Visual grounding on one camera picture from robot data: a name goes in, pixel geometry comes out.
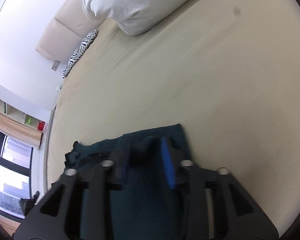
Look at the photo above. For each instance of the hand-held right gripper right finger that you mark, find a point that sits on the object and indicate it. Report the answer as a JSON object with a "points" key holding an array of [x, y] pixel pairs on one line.
{"points": [[168, 165]]}

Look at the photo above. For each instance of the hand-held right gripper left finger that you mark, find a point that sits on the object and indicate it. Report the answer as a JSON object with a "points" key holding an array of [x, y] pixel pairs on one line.
{"points": [[120, 166]]}

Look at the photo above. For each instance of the dark green sweater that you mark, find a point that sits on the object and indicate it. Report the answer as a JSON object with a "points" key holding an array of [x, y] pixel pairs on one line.
{"points": [[145, 205]]}

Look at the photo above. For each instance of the bed with beige sheet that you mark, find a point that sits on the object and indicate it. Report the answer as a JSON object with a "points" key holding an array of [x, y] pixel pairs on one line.
{"points": [[215, 92]]}

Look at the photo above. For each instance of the red box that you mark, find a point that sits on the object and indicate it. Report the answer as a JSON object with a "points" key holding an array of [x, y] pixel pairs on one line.
{"points": [[41, 126]]}

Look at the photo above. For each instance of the dark object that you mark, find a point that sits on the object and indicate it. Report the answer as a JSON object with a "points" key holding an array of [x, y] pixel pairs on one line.
{"points": [[28, 203]]}

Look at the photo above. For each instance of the green box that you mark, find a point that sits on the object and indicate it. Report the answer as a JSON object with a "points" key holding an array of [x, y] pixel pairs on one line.
{"points": [[28, 120]]}

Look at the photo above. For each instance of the beige curtain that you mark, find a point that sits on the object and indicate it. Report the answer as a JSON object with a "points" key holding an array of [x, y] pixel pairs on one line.
{"points": [[17, 127]]}

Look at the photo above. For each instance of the black framed window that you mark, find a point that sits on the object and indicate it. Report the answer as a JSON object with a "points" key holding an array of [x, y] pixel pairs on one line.
{"points": [[7, 170]]}

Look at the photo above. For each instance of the zebra print pillow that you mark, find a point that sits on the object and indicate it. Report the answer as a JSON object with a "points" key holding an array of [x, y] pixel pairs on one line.
{"points": [[80, 52]]}

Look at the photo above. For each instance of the beige padded headboard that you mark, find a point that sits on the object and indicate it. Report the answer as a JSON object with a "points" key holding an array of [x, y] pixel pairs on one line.
{"points": [[65, 25]]}

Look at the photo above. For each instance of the white folded duvet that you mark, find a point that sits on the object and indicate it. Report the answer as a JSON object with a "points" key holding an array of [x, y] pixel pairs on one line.
{"points": [[135, 5]]}

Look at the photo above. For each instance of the wall socket plate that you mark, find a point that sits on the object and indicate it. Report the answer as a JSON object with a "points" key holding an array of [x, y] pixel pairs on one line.
{"points": [[55, 66]]}

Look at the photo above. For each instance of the white wall shelf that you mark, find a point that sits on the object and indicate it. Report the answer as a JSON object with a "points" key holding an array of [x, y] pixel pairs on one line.
{"points": [[15, 110]]}

